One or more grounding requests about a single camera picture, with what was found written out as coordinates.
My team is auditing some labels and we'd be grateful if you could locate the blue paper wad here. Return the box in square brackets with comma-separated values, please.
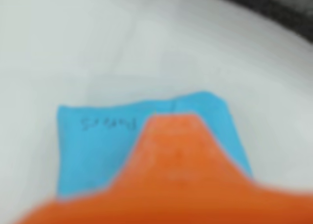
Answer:
[56, 90, 254, 202]

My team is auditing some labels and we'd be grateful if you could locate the long grey foam strip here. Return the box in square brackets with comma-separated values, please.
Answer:
[202, 0, 313, 46]

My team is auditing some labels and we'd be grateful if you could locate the orange fixed gripper finger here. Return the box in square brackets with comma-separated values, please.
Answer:
[9, 112, 313, 224]

